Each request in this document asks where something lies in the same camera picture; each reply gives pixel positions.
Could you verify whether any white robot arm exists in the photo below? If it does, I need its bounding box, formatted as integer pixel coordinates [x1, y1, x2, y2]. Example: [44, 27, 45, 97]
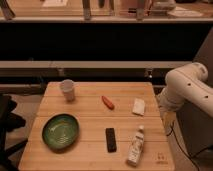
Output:
[156, 62, 213, 125]

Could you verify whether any orange carrot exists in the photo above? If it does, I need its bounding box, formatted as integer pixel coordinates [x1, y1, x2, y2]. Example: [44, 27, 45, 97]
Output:
[101, 96, 115, 110]

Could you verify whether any white paper cup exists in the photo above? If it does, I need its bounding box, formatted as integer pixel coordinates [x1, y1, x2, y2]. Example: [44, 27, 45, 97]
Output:
[59, 79, 75, 101]

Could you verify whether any black office chair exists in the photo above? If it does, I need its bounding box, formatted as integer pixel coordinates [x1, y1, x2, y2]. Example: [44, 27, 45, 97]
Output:
[0, 95, 28, 171]

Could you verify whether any green ceramic bowl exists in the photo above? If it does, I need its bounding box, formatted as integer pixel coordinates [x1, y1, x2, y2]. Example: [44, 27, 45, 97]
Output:
[42, 114, 80, 150]

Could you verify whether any black cable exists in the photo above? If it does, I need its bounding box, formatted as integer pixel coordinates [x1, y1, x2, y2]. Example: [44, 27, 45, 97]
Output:
[166, 121, 213, 171]

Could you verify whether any black rectangular remote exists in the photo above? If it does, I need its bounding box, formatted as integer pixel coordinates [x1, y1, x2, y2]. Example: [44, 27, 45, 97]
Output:
[105, 128, 117, 152]

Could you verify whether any white plastic bottle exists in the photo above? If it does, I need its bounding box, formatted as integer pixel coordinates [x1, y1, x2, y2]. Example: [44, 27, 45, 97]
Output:
[127, 125, 144, 167]

